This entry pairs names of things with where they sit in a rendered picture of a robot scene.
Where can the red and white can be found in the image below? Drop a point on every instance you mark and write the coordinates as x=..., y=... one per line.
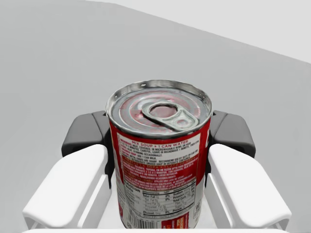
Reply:
x=159, y=155

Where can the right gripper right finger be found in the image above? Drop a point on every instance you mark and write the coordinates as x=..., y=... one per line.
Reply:
x=240, y=174

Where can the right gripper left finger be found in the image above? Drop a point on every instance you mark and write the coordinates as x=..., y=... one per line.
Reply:
x=73, y=174

